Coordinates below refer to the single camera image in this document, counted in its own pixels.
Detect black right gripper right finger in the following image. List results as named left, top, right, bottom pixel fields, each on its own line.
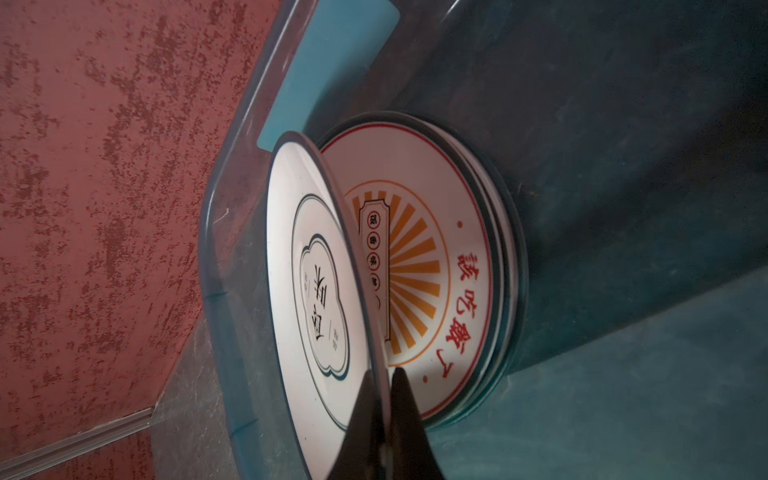
left=391, top=367, right=445, bottom=480

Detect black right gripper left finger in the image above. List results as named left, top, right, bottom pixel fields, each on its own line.
left=327, top=371, right=385, bottom=480

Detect white plate black line motif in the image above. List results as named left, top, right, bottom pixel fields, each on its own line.
left=265, top=132, right=390, bottom=479

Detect green rim hao shi plate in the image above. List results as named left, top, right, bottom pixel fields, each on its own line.
left=418, top=115, right=529, bottom=431

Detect orange sunburst white plate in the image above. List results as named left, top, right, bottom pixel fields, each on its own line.
left=321, top=119, right=495, bottom=427

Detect translucent blue plastic bin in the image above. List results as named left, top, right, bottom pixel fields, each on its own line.
left=199, top=1, right=767, bottom=479

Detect aluminium left corner post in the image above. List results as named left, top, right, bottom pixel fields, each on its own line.
left=1, top=407, right=155, bottom=480

